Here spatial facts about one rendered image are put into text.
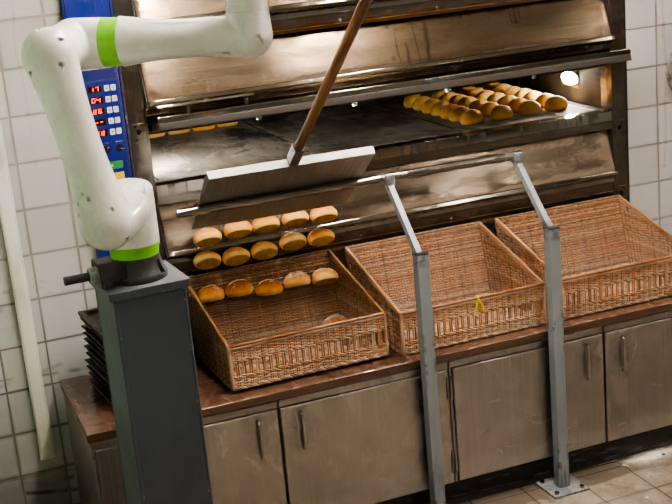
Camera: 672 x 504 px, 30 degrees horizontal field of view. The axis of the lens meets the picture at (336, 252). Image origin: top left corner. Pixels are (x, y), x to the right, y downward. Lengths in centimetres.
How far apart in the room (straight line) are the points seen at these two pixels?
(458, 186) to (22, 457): 183
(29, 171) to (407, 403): 145
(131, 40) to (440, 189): 193
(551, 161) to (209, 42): 220
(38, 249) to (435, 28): 160
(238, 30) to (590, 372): 209
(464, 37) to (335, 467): 161
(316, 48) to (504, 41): 72
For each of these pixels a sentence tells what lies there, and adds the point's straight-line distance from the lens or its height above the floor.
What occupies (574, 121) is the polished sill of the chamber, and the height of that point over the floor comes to 116.
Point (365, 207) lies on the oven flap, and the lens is 453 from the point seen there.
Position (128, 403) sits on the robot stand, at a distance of 317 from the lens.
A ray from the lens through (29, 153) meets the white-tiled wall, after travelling 420.
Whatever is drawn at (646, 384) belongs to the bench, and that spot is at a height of 29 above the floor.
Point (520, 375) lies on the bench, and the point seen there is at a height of 44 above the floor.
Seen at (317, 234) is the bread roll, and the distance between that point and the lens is 439.
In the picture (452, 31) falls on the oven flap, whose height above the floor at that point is 156.
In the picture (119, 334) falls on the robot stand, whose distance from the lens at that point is 311.
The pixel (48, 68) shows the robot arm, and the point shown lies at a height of 176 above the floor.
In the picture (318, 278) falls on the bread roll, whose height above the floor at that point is 78.
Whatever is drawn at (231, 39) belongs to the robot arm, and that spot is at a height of 178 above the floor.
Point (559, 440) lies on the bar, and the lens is 447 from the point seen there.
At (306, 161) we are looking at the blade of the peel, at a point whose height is 129.
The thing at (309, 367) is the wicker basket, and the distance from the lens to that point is 408.
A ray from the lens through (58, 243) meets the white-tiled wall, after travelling 427.
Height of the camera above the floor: 208
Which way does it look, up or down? 16 degrees down
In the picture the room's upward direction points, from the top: 5 degrees counter-clockwise
